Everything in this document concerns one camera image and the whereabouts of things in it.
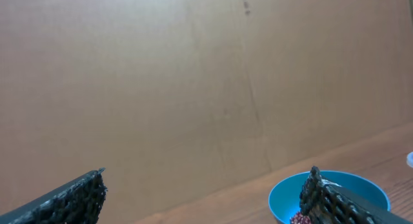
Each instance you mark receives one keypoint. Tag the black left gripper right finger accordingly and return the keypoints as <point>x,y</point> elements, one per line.
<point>325,201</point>

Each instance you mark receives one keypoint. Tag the blue metal bowl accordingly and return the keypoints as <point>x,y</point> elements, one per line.
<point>283,200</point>

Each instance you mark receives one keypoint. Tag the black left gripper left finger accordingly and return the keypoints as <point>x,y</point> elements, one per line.
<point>77,202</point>

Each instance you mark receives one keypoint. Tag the cardboard box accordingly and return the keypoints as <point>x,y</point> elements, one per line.
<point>176,99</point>

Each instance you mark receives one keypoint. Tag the clear plastic food container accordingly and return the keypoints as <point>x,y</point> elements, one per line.
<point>409,159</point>

